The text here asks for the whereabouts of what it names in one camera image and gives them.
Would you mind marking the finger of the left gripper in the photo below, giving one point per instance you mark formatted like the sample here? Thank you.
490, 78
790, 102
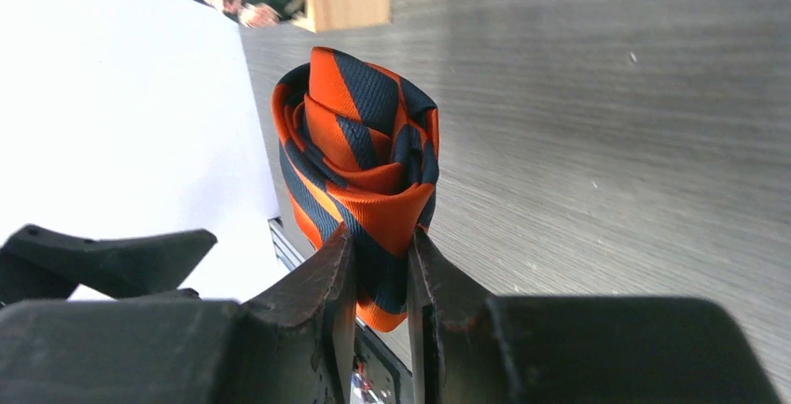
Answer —
41, 264

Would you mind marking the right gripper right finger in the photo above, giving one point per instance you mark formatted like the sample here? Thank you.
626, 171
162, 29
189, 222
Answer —
472, 346

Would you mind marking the orange navy striped tie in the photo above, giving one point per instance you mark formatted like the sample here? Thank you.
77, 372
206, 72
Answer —
359, 147

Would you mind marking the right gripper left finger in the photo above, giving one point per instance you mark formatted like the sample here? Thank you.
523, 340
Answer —
292, 343

